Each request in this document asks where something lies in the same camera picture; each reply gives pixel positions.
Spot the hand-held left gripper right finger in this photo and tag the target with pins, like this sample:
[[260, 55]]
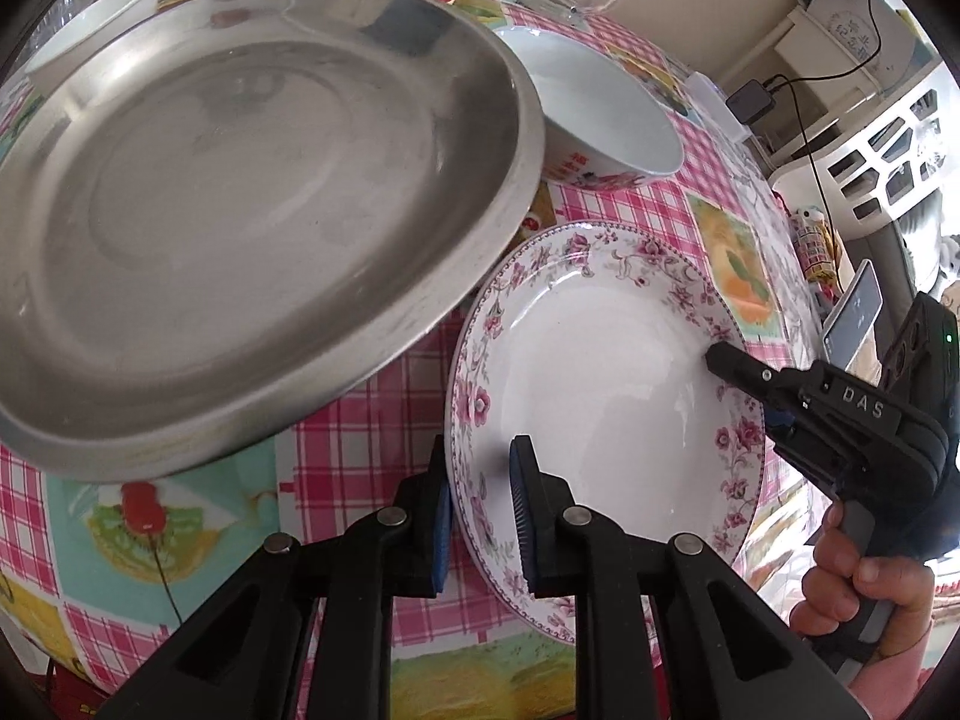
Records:
[[521, 517]]

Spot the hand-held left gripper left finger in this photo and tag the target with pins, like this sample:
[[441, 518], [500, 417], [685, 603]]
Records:
[[442, 540]]

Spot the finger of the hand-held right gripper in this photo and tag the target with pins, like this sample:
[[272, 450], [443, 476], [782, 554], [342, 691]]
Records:
[[781, 420], [750, 371]]

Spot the pink floral ceramic plate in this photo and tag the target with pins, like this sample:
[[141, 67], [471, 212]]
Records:
[[600, 390]]

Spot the large white ceramic bowl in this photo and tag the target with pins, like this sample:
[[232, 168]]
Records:
[[592, 105]]

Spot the large stainless steel plate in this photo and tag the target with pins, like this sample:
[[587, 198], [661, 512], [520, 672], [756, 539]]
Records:
[[247, 225]]

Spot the person's right forearm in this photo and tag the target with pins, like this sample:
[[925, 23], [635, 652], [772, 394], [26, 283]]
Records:
[[889, 686]]

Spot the person's right hand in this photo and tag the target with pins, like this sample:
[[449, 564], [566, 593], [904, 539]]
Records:
[[832, 592]]

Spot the smartphone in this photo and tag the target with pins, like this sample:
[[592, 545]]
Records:
[[851, 315]]

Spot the pink checkered printed tablecloth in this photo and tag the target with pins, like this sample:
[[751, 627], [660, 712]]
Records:
[[352, 450]]

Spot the colourful snack packets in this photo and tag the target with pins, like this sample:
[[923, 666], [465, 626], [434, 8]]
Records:
[[814, 240]]

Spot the white plastic lattice basket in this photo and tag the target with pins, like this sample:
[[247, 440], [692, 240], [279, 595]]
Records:
[[885, 150]]

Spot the black power adapter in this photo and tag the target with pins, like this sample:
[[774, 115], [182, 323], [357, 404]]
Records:
[[751, 101]]

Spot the small white plastic box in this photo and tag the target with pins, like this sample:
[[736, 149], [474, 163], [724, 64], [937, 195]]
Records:
[[712, 101]]

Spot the white shelf unit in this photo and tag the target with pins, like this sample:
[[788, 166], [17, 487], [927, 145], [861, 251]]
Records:
[[787, 45]]

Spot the white grey appliance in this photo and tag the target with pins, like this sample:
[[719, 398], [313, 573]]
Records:
[[862, 30]]

